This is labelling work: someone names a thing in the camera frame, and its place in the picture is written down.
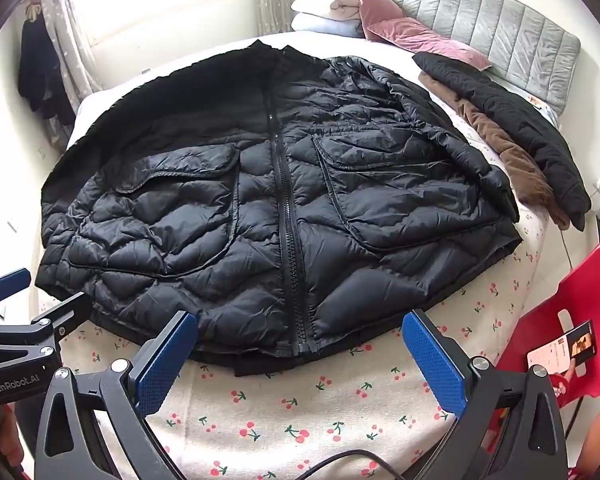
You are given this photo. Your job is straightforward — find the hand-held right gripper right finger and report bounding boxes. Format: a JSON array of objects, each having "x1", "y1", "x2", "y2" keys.
[{"x1": 401, "y1": 309, "x2": 567, "y2": 480}]

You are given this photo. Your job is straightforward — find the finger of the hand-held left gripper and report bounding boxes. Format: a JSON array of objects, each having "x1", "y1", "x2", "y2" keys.
[
  {"x1": 0, "y1": 268, "x2": 32, "y2": 323},
  {"x1": 30, "y1": 292, "x2": 94, "y2": 350}
]

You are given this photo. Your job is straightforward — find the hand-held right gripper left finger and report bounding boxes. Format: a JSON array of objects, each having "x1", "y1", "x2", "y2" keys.
[{"x1": 34, "y1": 310, "x2": 201, "y2": 480}]

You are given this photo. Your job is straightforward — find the black puffer jacket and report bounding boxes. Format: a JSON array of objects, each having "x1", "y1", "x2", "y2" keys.
[{"x1": 34, "y1": 37, "x2": 525, "y2": 378}]

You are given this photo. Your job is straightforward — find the dark hanging clothes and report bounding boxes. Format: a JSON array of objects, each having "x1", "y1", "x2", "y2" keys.
[{"x1": 17, "y1": 2, "x2": 76, "y2": 128}]

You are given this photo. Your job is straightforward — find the person's left hand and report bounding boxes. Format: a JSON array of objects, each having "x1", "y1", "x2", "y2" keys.
[{"x1": 0, "y1": 405, "x2": 25, "y2": 477}]

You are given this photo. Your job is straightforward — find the smartphone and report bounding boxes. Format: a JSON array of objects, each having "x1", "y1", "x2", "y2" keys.
[{"x1": 526, "y1": 319, "x2": 599, "y2": 376}]

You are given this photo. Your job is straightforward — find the cherry print bed sheet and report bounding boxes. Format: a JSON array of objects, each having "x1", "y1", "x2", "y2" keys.
[{"x1": 32, "y1": 110, "x2": 553, "y2": 480}]

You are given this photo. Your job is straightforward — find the red plastic chair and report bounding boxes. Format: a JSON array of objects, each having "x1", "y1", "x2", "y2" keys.
[{"x1": 485, "y1": 237, "x2": 600, "y2": 480}]

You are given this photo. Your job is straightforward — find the brown garment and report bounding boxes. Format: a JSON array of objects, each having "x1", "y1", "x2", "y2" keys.
[{"x1": 418, "y1": 71, "x2": 572, "y2": 231}]

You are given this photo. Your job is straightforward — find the black quilted coat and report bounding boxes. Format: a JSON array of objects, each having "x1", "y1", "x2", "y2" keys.
[{"x1": 412, "y1": 51, "x2": 592, "y2": 232}]

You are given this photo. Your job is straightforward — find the pink velvet pillow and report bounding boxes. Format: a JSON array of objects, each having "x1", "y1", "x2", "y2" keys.
[{"x1": 330, "y1": 0, "x2": 493, "y2": 71}]

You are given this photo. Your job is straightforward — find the grey padded headboard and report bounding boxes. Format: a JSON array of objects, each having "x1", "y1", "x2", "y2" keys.
[{"x1": 352, "y1": 0, "x2": 581, "y2": 116}]

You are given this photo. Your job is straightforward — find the cream folded blanket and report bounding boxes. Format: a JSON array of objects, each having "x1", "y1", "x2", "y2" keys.
[{"x1": 329, "y1": 0, "x2": 367, "y2": 27}]

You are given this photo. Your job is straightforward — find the white pillow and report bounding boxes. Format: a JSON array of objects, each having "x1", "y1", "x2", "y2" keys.
[{"x1": 290, "y1": 0, "x2": 342, "y2": 17}]

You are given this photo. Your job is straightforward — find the black cable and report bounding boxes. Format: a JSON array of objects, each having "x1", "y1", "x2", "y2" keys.
[{"x1": 292, "y1": 451, "x2": 411, "y2": 480}]

